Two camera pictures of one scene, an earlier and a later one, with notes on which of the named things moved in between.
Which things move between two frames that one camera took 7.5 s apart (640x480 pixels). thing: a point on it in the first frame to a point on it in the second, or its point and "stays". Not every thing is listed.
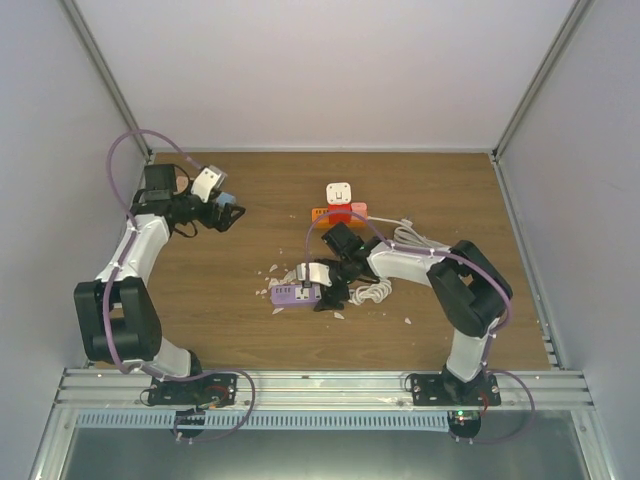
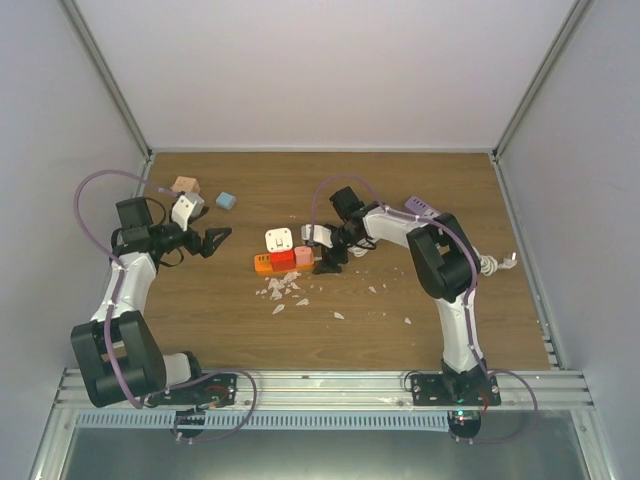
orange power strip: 320,219 to 264,266
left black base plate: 211,390 stays
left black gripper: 211,221 to 195,247
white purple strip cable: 375,292 to 489,264
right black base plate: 435,390 stays
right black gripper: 330,298 to 327,263
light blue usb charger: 225,198 stays
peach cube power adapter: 182,183 stays
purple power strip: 296,296 to 416,205
